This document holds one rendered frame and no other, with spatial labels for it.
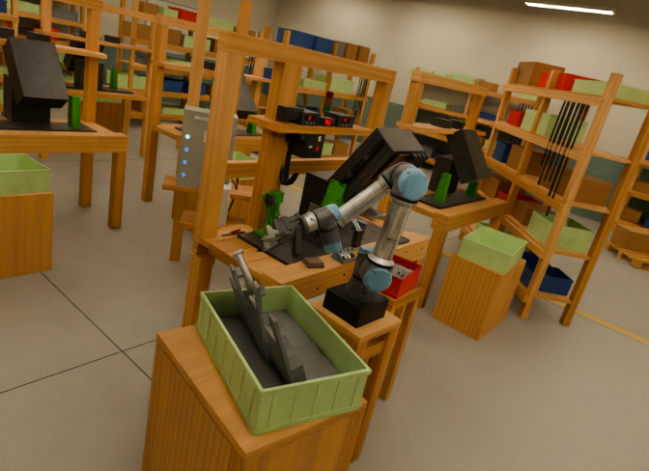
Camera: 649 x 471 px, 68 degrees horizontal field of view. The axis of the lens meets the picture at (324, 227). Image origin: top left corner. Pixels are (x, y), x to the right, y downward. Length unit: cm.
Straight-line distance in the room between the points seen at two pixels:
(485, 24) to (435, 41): 123
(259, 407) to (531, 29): 1092
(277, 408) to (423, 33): 1177
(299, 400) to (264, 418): 12
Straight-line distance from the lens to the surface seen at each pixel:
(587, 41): 1150
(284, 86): 276
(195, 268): 278
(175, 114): 1041
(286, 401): 160
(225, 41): 249
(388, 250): 198
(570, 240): 506
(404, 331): 298
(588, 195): 498
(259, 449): 161
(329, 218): 190
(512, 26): 1198
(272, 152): 280
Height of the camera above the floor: 191
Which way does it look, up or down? 19 degrees down
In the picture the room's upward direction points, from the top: 13 degrees clockwise
